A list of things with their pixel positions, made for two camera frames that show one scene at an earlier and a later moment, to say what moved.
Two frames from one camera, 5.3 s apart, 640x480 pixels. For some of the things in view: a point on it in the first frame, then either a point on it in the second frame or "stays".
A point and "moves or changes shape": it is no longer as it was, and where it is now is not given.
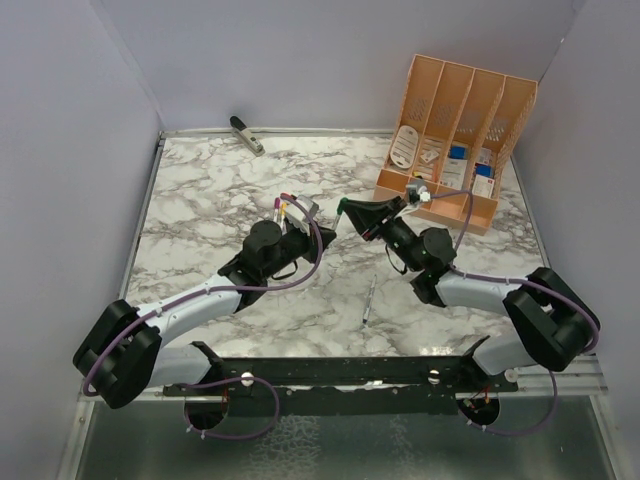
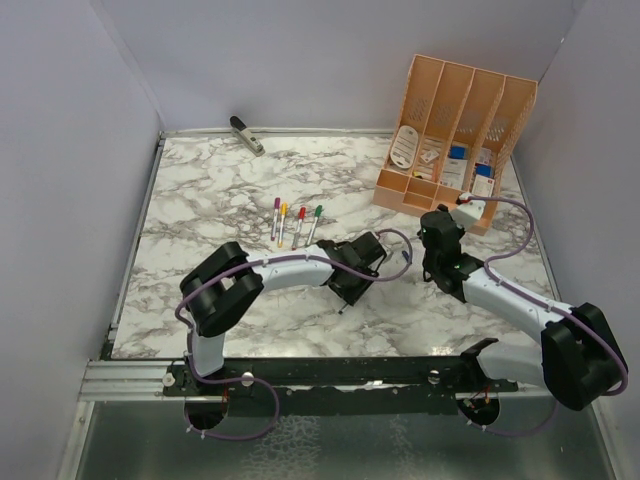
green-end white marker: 338,215 moves or changes shape
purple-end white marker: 277,203 stays
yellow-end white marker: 283,211 stays
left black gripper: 311,243 -> 351,297
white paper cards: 429,157 stays
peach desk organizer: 455,134 stays
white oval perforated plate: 404,147 stays
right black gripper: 379,213 -> 461,230
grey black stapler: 240,128 stays
